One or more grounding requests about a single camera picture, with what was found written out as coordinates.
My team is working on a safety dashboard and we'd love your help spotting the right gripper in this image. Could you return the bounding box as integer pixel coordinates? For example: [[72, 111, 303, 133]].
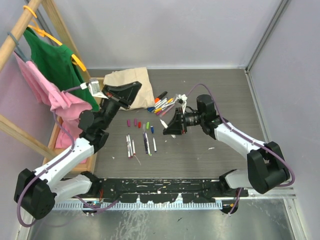
[[163, 107, 205, 136]]

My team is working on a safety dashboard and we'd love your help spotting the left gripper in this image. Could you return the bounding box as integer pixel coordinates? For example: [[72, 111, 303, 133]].
[[98, 82, 141, 131]]

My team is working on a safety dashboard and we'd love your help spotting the grey end white marker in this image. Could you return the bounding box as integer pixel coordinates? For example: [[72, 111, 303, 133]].
[[159, 119, 177, 140]]

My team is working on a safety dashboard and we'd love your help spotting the blue end white marker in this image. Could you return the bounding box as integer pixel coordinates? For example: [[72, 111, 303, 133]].
[[152, 137, 157, 153]]

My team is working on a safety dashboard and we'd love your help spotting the dark purple clear pen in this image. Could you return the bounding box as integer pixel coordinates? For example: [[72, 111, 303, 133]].
[[142, 132, 148, 154]]

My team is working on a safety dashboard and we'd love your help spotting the green cap rainbow pen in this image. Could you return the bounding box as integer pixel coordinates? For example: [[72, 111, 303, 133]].
[[144, 132, 152, 156]]

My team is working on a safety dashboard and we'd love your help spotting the red cap white pen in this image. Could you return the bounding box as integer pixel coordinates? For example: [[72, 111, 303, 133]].
[[131, 140, 136, 156]]

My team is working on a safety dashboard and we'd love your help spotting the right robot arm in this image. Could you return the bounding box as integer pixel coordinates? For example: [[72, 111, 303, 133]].
[[162, 94, 293, 197]]

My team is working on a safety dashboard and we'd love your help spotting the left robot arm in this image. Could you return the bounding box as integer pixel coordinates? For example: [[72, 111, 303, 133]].
[[13, 81, 142, 228]]

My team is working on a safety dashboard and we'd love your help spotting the lilac pen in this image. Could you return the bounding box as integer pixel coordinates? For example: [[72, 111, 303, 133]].
[[159, 105, 174, 118]]

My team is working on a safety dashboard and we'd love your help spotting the yellow end rainbow pen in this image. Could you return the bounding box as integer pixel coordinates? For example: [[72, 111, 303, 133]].
[[154, 101, 175, 114]]

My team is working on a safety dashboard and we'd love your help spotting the beige folded cloth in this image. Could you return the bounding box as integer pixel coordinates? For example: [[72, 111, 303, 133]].
[[102, 66, 156, 111]]

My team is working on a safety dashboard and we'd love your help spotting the grey cap white marker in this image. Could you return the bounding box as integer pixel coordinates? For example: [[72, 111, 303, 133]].
[[154, 102, 172, 113]]

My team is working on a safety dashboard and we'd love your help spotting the dark blue cap marker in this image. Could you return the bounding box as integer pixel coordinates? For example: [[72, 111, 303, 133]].
[[155, 100, 170, 112]]

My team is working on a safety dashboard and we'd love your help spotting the teal cap white marker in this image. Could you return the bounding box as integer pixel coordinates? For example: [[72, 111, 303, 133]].
[[155, 98, 167, 109]]

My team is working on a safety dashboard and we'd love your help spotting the orange black highlighter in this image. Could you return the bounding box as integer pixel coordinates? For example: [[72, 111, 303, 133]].
[[154, 91, 168, 103]]

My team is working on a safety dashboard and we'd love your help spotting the yellow hanger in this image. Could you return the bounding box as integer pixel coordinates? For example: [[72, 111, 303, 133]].
[[23, 5, 87, 72]]

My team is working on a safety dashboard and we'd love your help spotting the pink shirt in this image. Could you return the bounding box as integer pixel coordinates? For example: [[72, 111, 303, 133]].
[[13, 53, 92, 149]]

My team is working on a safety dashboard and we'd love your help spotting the green shirt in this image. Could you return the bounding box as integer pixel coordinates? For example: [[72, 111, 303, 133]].
[[22, 26, 100, 112]]

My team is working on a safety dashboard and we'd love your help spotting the grey hanger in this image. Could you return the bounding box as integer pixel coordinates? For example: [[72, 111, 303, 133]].
[[7, 31, 31, 63]]

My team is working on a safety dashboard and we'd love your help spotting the wooden clothes rack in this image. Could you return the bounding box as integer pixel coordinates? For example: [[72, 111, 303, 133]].
[[0, 0, 99, 164]]

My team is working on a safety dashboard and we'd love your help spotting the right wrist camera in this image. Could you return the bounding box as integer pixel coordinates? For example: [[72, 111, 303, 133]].
[[175, 94, 188, 114]]

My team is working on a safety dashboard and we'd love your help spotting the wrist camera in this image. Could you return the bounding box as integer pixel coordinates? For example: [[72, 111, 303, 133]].
[[80, 78, 108, 99], [175, 94, 188, 114]]

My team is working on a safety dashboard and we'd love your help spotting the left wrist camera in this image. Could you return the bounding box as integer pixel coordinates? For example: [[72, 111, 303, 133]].
[[80, 78, 108, 99]]

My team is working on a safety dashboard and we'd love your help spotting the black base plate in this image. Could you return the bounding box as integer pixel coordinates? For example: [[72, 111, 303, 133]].
[[80, 178, 239, 204]]

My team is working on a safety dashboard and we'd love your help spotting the grey cable duct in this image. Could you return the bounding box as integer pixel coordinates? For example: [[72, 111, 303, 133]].
[[53, 199, 223, 211]]

